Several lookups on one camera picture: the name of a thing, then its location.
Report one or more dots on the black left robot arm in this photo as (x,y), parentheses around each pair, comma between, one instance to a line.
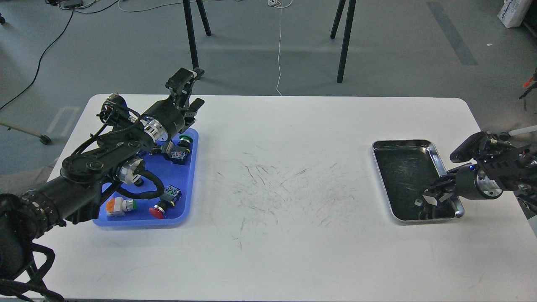
(103,164)

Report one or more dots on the green push button switch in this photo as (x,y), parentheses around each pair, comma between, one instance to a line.
(178,153)

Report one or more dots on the red mushroom push button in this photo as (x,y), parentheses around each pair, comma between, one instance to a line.
(168,199)

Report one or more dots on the silver metal tray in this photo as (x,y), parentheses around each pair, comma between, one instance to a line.
(407,168)

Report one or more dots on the grey backpack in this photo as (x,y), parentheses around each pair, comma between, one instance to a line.
(529,85)

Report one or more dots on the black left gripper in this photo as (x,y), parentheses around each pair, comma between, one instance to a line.
(165,119)

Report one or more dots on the orange green push button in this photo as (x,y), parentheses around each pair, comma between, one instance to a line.
(118,206)

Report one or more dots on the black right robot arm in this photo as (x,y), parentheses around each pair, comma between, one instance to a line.
(489,165)

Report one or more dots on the black table legs right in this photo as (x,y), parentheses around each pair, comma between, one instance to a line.
(347,33)

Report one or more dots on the blue plastic tray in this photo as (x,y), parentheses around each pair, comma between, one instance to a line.
(179,176)

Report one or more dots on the small black gear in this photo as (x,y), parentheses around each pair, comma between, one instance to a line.
(139,182)

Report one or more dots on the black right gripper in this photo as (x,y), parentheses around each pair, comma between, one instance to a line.
(468,182)

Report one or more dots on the beige chair leg with caster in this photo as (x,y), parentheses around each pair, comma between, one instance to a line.
(13,126)

